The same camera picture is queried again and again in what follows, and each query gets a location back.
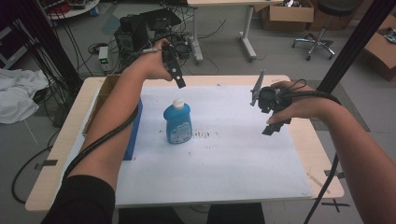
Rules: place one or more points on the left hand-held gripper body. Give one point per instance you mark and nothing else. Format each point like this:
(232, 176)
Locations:
(169, 60)

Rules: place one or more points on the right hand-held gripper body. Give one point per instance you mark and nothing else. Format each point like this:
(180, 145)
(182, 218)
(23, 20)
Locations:
(271, 98)

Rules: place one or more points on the blue detergent bottle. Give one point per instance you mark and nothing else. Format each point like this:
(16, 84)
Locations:
(177, 124)

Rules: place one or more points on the person's left hand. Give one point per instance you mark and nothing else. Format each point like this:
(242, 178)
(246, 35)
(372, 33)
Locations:
(152, 65)

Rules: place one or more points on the person's right hand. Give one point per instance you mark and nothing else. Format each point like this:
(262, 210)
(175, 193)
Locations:
(306, 104)

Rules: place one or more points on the black computer tower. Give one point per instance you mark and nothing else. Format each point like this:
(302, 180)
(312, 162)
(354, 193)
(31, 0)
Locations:
(134, 34)

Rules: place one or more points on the white table mat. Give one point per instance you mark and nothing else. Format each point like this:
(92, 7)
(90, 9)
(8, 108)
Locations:
(236, 155)

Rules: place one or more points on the grey power supply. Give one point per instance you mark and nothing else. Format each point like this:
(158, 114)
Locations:
(103, 56)

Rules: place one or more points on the white desk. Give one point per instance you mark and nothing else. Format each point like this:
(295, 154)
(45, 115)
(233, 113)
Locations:
(247, 31)

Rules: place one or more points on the open cardboard box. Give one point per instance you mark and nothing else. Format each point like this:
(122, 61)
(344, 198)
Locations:
(104, 93)

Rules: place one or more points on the blue flat box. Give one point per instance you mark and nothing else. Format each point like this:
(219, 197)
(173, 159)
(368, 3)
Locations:
(134, 140)

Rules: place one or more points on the black tape strip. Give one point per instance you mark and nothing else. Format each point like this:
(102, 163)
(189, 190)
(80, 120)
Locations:
(46, 163)
(337, 174)

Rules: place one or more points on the round white table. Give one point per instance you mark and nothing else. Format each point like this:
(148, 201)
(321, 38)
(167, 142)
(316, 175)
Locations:
(81, 11)

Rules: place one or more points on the black office chair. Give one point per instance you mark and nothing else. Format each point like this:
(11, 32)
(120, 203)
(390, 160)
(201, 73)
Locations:
(337, 7)

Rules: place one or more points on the large cardboard box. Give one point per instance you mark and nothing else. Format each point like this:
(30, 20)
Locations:
(381, 49)

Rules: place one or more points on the white cloth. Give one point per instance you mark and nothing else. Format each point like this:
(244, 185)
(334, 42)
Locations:
(18, 93)

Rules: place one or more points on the black metal post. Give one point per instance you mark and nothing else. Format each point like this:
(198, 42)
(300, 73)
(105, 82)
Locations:
(46, 40)
(355, 43)

